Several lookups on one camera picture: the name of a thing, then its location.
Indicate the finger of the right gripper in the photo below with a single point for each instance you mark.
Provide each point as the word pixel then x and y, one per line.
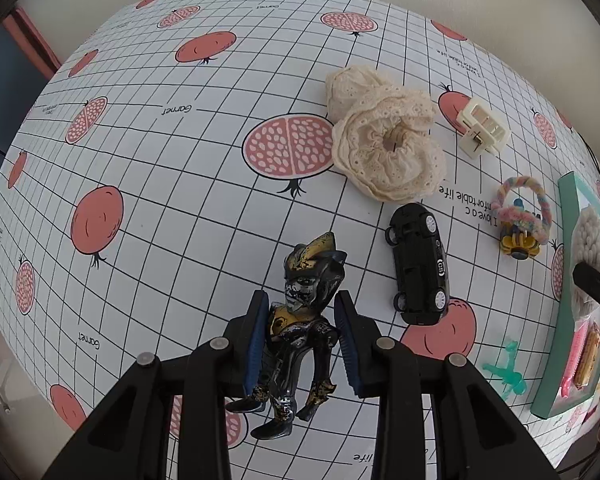
pixel 587 280

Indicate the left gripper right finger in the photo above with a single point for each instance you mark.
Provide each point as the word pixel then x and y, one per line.
pixel 357 336

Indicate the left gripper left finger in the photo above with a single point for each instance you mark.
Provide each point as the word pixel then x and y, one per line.
pixel 246 335

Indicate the bag of cotton swabs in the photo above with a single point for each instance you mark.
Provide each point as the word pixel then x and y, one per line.
pixel 585 248

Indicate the black gold action figure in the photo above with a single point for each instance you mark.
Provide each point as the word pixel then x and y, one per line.
pixel 313 273

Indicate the black toy car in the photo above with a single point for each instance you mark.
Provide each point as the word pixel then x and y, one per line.
pixel 422 276

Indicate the cream lace scrunchie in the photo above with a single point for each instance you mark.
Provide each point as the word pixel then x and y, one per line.
pixel 380 137

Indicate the cream plastic hair claw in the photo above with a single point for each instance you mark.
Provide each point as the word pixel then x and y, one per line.
pixel 483 130

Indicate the red gold snack packet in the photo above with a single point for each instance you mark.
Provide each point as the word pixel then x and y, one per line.
pixel 588 357

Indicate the pink hair roller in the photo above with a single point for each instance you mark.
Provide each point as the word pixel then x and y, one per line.
pixel 574 356

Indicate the teal cardboard box lid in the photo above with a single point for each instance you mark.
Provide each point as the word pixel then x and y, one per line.
pixel 575 195

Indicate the green plastic toy figure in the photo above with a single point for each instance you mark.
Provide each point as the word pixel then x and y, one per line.
pixel 513 382

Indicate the pomegranate grid tablecloth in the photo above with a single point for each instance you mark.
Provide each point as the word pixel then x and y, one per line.
pixel 180 153

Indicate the pink door frame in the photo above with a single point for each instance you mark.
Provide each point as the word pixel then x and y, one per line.
pixel 31 42

